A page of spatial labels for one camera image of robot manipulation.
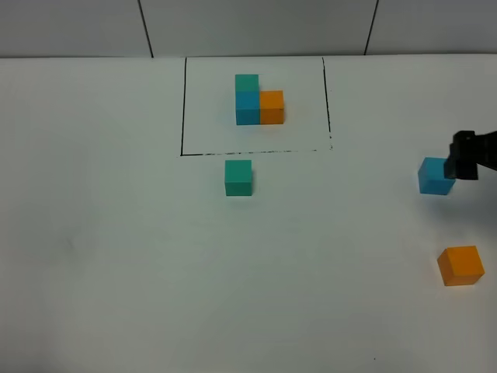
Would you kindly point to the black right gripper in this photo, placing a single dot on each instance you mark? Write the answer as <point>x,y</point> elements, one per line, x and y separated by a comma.
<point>466,151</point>

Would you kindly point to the orange template block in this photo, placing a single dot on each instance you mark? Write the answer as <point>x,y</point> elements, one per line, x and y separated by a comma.
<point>272,109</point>

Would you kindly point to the blue template block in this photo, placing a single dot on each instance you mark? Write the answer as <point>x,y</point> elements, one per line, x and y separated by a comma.
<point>247,108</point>

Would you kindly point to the green template block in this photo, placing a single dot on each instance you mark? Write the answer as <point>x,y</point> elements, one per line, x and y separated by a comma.
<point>246,83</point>

